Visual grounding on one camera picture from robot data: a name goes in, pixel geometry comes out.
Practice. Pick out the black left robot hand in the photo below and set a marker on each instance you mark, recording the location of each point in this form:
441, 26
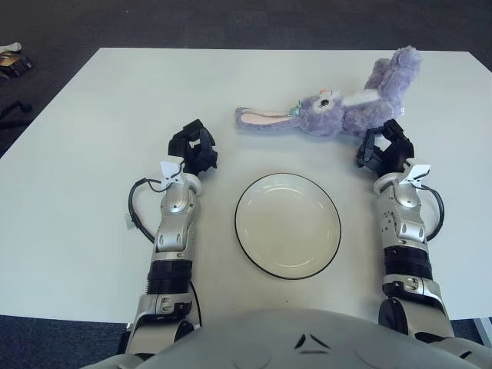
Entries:
198, 151

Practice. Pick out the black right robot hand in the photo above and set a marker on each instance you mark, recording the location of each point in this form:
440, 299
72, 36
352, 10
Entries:
396, 153

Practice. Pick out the purple plush bunny doll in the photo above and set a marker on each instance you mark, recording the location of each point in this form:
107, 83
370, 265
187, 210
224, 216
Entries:
326, 115

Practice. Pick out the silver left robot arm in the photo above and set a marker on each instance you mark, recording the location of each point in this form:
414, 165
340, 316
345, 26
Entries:
175, 230

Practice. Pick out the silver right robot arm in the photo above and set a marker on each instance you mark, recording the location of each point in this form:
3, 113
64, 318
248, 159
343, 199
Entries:
407, 230

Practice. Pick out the white plate with black rim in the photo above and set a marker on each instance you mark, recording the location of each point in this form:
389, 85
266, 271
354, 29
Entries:
288, 230

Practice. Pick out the black stand on floor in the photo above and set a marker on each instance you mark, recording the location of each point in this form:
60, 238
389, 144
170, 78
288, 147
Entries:
15, 107

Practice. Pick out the white table leg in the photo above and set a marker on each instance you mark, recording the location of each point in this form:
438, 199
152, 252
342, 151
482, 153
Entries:
485, 330

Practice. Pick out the grey robot torso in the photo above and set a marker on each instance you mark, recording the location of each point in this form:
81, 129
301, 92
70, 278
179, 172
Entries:
269, 338

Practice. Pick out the white cloth on floor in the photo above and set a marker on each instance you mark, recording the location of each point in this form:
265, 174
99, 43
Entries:
9, 47

